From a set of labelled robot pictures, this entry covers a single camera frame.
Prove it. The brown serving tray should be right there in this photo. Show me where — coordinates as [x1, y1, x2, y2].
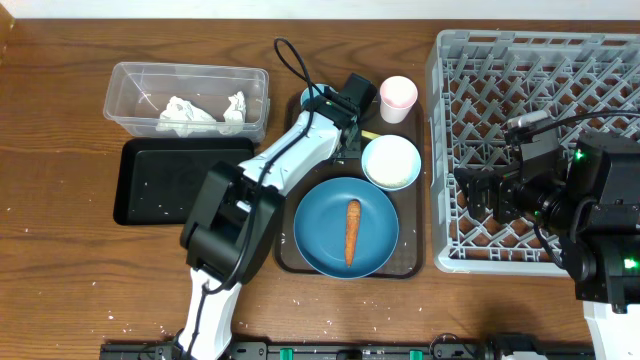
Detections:
[273, 91, 426, 280]

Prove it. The black tray bin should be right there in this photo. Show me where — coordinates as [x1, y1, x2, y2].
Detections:
[113, 137, 254, 226]

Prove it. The pink cup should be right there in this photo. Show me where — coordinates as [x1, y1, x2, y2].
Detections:
[380, 76, 418, 124]

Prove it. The orange carrot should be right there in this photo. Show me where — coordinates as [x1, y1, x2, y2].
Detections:
[345, 200, 361, 267]

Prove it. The light blue rice bowl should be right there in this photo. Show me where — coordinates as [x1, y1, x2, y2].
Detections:
[361, 135, 422, 191]

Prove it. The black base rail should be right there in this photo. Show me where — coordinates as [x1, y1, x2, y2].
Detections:
[98, 333, 596, 360]

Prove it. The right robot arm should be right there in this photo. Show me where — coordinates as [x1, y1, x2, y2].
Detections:
[454, 132, 639, 359]

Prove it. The white tissue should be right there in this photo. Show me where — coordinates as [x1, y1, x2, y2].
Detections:
[155, 96, 217, 137]

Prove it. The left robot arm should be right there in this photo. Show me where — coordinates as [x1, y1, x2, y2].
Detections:
[173, 74, 378, 359]

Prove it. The white paper ball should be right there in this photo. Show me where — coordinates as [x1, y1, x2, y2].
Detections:
[219, 91, 246, 136]

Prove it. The grey dishwasher rack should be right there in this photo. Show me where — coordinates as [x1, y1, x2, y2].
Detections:
[426, 30, 639, 277]

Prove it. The light blue cup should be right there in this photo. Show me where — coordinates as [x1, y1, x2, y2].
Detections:
[300, 84, 336, 107]

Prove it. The clear plastic bin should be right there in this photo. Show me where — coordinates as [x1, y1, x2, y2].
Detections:
[103, 62, 270, 143]

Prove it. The yellow plastic spoon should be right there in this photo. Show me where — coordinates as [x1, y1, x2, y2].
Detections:
[361, 130, 380, 140]

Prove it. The dark blue plate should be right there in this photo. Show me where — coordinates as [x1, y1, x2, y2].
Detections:
[293, 177, 399, 279]

